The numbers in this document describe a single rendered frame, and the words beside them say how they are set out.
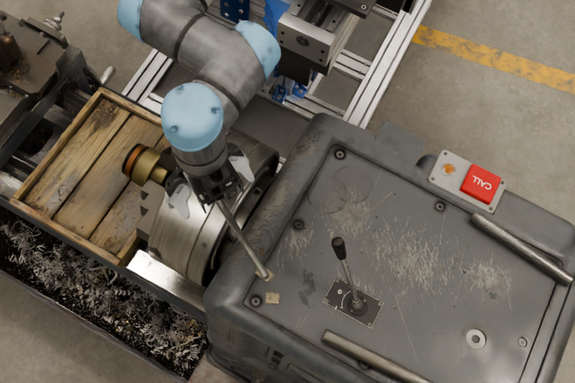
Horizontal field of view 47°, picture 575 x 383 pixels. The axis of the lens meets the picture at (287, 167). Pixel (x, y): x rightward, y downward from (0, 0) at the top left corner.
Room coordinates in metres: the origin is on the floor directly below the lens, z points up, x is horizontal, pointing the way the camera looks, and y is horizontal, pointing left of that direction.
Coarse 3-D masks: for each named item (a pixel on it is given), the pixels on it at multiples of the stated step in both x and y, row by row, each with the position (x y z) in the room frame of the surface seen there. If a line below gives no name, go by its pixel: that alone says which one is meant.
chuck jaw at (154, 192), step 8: (152, 184) 0.47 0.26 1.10; (144, 192) 0.45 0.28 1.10; (152, 192) 0.45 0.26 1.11; (160, 192) 0.45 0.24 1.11; (144, 200) 0.43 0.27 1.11; (152, 200) 0.43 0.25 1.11; (160, 200) 0.43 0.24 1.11; (144, 208) 0.41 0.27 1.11; (152, 208) 0.41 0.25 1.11; (144, 216) 0.39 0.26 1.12; (152, 216) 0.40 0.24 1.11; (144, 224) 0.38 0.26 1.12; (136, 232) 0.36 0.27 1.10; (144, 232) 0.36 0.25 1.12; (152, 248) 0.33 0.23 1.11; (160, 256) 0.33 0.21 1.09
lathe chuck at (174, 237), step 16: (240, 144) 0.54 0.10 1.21; (256, 144) 0.56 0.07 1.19; (192, 192) 0.42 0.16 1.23; (160, 208) 0.39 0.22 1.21; (192, 208) 0.39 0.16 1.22; (208, 208) 0.39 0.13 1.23; (160, 224) 0.36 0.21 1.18; (176, 224) 0.36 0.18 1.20; (192, 224) 0.37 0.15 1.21; (160, 240) 0.34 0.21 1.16; (176, 240) 0.34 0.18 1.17; (192, 240) 0.34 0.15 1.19; (176, 256) 0.32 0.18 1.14
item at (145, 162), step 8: (136, 144) 0.54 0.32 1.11; (144, 144) 0.55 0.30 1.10; (128, 152) 0.52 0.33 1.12; (136, 152) 0.52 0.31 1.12; (144, 152) 0.53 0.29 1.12; (152, 152) 0.53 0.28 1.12; (160, 152) 0.54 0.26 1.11; (128, 160) 0.50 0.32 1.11; (136, 160) 0.51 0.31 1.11; (144, 160) 0.51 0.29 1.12; (152, 160) 0.51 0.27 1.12; (128, 168) 0.49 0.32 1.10; (136, 168) 0.49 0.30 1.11; (144, 168) 0.49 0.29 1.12; (152, 168) 0.49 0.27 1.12; (160, 168) 0.50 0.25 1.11; (128, 176) 0.48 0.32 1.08; (136, 176) 0.48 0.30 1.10; (144, 176) 0.48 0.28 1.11; (152, 176) 0.48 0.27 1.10; (160, 176) 0.48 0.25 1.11; (168, 176) 0.51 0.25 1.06; (144, 184) 0.46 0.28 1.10; (160, 184) 0.47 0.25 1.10
